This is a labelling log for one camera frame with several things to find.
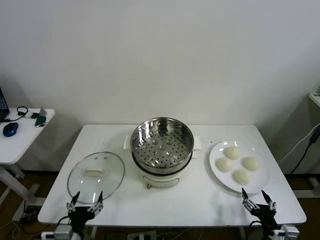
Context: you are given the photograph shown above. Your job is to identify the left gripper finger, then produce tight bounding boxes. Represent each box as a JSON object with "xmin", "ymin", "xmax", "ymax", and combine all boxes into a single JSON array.
[
  {"xmin": 66, "ymin": 191, "xmax": 81, "ymax": 213},
  {"xmin": 89, "ymin": 191, "xmax": 104, "ymax": 216}
]

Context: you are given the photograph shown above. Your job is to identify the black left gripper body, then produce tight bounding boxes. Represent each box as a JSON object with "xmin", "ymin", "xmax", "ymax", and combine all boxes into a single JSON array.
[{"xmin": 66, "ymin": 205, "xmax": 98, "ymax": 232}]

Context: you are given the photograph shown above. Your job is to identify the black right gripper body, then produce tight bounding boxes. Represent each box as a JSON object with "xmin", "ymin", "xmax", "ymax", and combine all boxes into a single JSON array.
[{"xmin": 250, "ymin": 202, "xmax": 278, "ymax": 230}]

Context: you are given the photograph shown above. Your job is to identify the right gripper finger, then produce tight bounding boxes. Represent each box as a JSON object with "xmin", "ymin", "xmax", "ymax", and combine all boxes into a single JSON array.
[
  {"xmin": 261, "ymin": 189, "xmax": 278, "ymax": 212},
  {"xmin": 241, "ymin": 188, "xmax": 260, "ymax": 214}
]

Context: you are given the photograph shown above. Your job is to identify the white steamed baozi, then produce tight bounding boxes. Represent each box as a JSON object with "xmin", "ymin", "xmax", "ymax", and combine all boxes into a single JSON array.
[
  {"xmin": 242, "ymin": 156, "xmax": 261, "ymax": 172},
  {"xmin": 233, "ymin": 169, "xmax": 252, "ymax": 186},
  {"xmin": 224, "ymin": 146, "xmax": 241, "ymax": 160},
  {"xmin": 216, "ymin": 157, "xmax": 235, "ymax": 173}
]

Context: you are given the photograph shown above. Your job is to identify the glass lid with white handle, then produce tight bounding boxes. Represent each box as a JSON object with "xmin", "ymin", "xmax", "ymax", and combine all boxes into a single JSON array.
[{"xmin": 66, "ymin": 151, "xmax": 126, "ymax": 205}]

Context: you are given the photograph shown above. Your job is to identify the perforated stainless steel steamer basket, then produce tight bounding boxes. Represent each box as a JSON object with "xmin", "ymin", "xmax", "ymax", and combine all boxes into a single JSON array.
[{"xmin": 130, "ymin": 116, "xmax": 195, "ymax": 169}]

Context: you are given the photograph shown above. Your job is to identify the large white plate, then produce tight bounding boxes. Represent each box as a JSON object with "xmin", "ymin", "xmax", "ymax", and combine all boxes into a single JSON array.
[{"xmin": 205, "ymin": 140, "xmax": 271, "ymax": 195}]

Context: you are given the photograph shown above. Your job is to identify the white desk foot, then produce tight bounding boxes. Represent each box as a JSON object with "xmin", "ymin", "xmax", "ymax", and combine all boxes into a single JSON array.
[{"xmin": 292, "ymin": 176, "xmax": 320, "ymax": 199}]

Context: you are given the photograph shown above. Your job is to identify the white floor power strip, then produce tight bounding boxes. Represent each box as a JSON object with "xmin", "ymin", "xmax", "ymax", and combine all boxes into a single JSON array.
[{"xmin": 127, "ymin": 229, "xmax": 158, "ymax": 240}]

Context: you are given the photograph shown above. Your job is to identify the white electric cooking pot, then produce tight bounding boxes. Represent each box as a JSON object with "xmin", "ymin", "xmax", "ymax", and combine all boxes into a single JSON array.
[{"xmin": 123, "ymin": 134, "xmax": 202, "ymax": 189}]

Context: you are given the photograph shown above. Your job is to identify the white side table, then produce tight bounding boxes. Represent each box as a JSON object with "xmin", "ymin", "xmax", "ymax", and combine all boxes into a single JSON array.
[{"xmin": 0, "ymin": 107, "xmax": 56, "ymax": 222}]

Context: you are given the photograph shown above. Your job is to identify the green and grey gadget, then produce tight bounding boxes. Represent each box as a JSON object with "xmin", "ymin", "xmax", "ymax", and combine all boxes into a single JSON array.
[{"xmin": 34, "ymin": 107, "xmax": 48, "ymax": 128}]

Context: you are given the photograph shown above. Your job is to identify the blue computer mouse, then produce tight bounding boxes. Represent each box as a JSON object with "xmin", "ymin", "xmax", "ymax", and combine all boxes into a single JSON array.
[{"xmin": 2, "ymin": 121, "xmax": 20, "ymax": 137}]

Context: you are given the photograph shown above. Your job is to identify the dark laptop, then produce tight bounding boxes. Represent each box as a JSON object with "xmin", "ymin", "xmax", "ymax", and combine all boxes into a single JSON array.
[{"xmin": 0, "ymin": 86, "xmax": 11, "ymax": 122}]

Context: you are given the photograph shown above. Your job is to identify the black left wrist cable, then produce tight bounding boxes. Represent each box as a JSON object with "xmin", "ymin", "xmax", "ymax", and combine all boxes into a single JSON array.
[{"xmin": 56, "ymin": 215, "xmax": 70, "ymax": 226}]

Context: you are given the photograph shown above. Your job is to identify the black floor cables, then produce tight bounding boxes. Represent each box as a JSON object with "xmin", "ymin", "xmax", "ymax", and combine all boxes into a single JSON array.
[{"xmin": 21, "ymin": 203, "xmax": 48, "ymax": 235}]

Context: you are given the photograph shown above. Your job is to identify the white wall cable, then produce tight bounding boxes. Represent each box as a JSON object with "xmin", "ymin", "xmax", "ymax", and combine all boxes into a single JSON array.
[{"xmin": 278, "ymin": 122, "xmax": 320, "ymax": 163}]

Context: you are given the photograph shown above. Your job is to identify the black power cable with adapter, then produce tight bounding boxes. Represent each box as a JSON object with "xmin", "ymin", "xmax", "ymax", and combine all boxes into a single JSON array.
[{"xmin": 291, "ymin": 129, "xmax": 320, "ymax": 175}]

